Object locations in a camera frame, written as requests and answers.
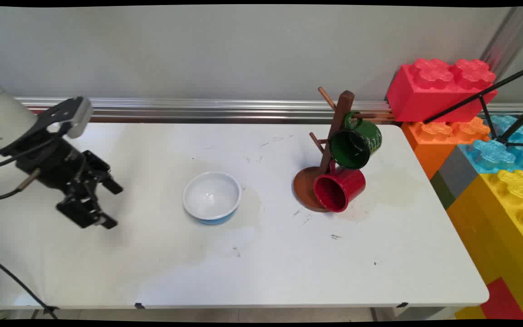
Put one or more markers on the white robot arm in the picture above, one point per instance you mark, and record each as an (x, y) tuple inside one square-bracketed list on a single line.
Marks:
[(2, 116)]

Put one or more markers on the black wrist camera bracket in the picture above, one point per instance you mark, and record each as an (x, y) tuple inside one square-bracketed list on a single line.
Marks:
[(68, 113)]

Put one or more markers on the red giant toy brick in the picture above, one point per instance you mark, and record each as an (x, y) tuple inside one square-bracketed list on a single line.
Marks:
[(434, 91)]

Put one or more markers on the red enamel mug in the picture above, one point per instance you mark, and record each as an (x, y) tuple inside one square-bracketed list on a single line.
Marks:
[(338, 188)]

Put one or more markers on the white bowl blue base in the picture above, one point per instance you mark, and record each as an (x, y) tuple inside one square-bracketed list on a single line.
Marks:
[(211, 196)]

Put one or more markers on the yellow giant toy brick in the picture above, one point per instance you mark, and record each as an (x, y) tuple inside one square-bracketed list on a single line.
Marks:
[(502, 218)]

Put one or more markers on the green giant toy brick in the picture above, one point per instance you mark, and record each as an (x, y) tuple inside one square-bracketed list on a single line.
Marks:
[(443, 190)]

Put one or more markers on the aluminium wall rail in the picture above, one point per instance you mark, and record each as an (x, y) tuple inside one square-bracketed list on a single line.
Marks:
[(198, 109)]

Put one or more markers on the aluminium vertical profile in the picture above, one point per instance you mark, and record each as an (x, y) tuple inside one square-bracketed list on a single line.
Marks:
[(509, 36)]

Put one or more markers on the green enamel mug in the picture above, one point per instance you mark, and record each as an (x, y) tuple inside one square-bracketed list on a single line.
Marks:
[(354, 145)]

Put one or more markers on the orange giant toy brick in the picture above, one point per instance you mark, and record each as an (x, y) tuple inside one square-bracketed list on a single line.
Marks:
[(429, 141)]

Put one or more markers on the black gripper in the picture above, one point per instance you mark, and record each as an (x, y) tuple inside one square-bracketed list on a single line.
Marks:
[(55, 165)]

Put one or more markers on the black tripod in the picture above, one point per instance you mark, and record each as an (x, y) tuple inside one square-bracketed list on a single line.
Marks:
[(484, 93)]

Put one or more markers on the brown wooden mug tree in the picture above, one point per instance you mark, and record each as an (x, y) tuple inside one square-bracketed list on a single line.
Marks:
[(336, 131)]

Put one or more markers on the blue giant toy brick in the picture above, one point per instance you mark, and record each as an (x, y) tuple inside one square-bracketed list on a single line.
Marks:
[(493, 154)]

